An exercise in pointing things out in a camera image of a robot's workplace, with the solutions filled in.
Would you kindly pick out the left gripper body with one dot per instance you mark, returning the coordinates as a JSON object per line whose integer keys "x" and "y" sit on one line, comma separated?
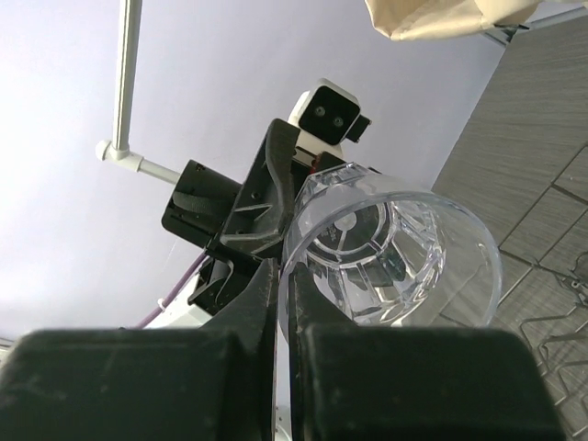
{"x": 200, "y": 205}

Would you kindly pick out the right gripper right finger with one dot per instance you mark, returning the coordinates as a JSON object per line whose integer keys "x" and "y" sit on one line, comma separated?
{"x": 352, "y": 382}

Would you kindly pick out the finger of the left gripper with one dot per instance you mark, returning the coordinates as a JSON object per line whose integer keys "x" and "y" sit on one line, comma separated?
{"x": 220, "y": 282}
{"x": 265, "y": 203}

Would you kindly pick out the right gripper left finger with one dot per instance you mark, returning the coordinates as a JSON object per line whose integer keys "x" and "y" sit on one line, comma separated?
{"x": 214, "y": 382}

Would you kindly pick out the clear tumbler from corner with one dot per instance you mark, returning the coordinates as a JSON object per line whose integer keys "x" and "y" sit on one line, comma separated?
{"x": 386, "y": 253}

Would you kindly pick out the beige cloth garment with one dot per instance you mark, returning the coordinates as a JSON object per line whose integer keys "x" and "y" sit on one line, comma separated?
{"x": 442, "y": 19}

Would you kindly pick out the metal garment rail stand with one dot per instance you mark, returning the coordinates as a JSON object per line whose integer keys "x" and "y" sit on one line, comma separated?
{"x": 117, "y": 150}

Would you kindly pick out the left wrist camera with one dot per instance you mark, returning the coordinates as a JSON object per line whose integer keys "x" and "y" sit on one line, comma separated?
{"x": 326, "y": 116}

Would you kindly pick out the grey wire dish rack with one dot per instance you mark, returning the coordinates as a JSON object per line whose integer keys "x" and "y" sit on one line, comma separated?
{"x": 547, "y": 310}

